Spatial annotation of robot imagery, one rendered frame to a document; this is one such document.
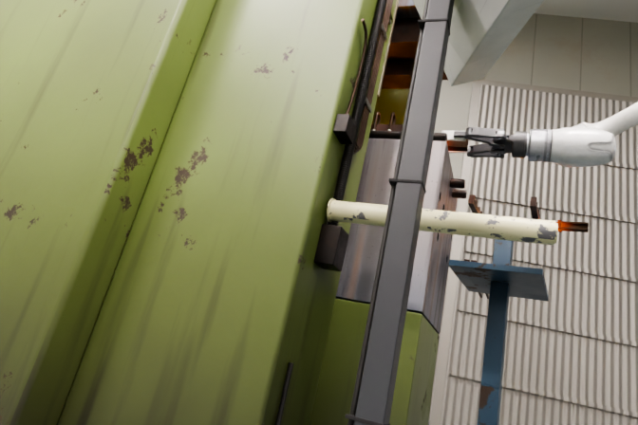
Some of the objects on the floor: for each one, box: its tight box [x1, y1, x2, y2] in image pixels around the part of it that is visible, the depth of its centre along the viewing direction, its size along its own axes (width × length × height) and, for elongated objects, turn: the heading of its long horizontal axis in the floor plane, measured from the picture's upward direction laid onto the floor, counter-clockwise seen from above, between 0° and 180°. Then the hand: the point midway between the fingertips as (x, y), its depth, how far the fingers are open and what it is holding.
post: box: [353, 0, 456, 425], centre depth 75 cm, size 4×4×108 cm
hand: (452, 141), depth 141 cm, fingers open, 7 cm apart
